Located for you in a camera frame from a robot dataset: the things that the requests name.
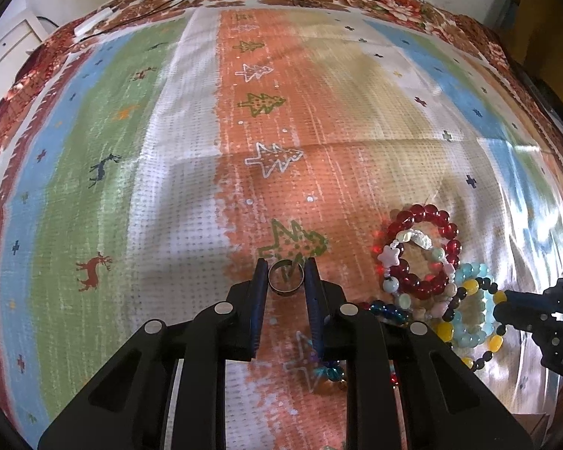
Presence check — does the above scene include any yellow black bead bracelet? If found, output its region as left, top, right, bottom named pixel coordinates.
left=434, top=276, right=509, bottom=370

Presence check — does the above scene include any multicolour small bead bracelet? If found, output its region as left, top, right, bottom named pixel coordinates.
left=313, top=298, right=412, bottom=390

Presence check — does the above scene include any dark red bead bracelet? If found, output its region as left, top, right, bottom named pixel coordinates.
left=384, top=203, right=463, bottom=301

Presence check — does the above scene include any white charger on bed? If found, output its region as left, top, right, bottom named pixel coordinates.
left=74, top=7, right=113, bottom=38

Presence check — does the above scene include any brown hanging garment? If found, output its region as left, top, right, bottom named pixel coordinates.
left=512, top=0, right=563, bottom=104

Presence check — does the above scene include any white wooden headboard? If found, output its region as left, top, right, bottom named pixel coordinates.
left=0, top=10, right=47, bottom=100

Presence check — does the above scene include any striped colourful mat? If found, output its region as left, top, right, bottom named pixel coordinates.
left=0, top=7, right=563, bottom=446

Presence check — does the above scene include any light blue bead bracelet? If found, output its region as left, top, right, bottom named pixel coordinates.
left=447, top=262, right=501, bottom=349

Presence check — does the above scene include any silver metal tin box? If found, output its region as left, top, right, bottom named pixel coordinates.
left=513, top=413, right=549, bottom=449

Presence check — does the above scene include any silver metal ring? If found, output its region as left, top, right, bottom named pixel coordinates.
left=267, top=259, right=306, bottom=297

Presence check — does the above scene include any white pink charm bracelet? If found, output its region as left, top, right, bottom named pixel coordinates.
left=375, top=226, right=459, bottom=322

